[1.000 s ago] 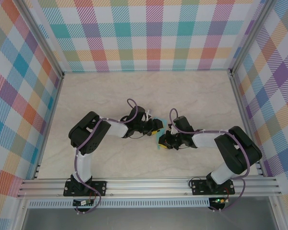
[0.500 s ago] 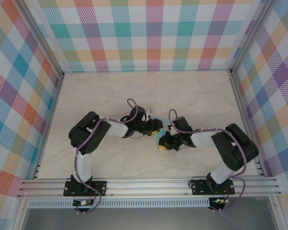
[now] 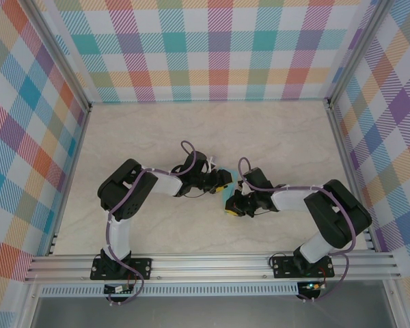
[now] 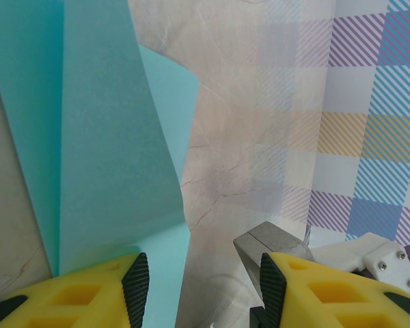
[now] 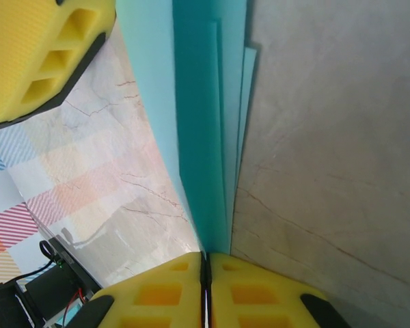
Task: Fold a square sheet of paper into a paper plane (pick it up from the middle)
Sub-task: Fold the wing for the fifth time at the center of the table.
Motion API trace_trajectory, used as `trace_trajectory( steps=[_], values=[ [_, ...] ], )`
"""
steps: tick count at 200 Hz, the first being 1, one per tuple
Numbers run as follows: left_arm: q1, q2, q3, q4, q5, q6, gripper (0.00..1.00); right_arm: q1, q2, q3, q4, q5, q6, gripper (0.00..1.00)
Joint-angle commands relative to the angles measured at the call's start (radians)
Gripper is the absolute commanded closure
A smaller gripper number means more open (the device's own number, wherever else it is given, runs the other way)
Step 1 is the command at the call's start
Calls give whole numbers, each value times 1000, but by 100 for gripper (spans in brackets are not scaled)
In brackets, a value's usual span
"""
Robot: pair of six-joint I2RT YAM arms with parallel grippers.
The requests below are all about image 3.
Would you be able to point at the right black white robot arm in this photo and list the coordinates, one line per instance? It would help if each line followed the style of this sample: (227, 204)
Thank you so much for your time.
(341, 212)

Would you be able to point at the left aluminium side rail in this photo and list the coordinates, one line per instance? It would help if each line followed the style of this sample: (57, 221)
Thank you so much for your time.
(53, 244)

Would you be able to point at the long aluminium mounting rail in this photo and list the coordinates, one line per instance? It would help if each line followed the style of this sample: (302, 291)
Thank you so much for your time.
(208, 266)

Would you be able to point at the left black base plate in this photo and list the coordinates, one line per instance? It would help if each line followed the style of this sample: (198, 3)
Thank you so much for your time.
(145, 268)

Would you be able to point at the left small circuit board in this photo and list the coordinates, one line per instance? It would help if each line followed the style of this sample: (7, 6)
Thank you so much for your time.
(116, 289)

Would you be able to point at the small circuit board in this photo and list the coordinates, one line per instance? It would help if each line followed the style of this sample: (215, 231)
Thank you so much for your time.
(116, 289)
(311, 286)

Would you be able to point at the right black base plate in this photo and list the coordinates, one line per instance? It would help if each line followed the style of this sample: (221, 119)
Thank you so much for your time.
(282, 271)

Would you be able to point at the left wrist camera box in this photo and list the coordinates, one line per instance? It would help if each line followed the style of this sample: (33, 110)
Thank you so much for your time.
(212, 163)

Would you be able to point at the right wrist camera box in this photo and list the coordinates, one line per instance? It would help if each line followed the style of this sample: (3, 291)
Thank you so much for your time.
(241, 186)

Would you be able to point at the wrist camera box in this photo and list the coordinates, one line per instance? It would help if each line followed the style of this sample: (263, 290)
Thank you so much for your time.
(241, 186)
(212, 163)

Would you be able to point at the left aluminium frame post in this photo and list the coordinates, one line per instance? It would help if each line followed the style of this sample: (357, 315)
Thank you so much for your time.
(66, 58)

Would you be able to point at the aluminium frame post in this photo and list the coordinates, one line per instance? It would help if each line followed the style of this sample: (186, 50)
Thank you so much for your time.
(66, 58)
(357, 51)

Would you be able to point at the right aluminium frame post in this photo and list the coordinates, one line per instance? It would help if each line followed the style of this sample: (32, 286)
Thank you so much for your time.
(357, 51)

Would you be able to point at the grey metal panel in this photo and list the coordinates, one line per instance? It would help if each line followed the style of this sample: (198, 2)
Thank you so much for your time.
(208, 312)

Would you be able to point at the aluminium side rail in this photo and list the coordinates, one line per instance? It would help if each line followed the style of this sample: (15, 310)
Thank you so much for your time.
(369, 239)
(53, 244)

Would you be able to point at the right small circuit board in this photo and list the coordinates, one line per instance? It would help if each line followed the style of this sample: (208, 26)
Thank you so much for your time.
(311, 286)

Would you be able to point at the right aluminium side rail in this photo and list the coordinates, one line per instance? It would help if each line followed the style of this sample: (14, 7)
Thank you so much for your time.
(369, 239)

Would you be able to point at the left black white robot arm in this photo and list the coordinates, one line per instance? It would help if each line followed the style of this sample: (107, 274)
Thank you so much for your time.
(126, 194)

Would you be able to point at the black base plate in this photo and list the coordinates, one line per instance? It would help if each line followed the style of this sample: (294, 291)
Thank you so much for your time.
(282, 271)
(145, 268)

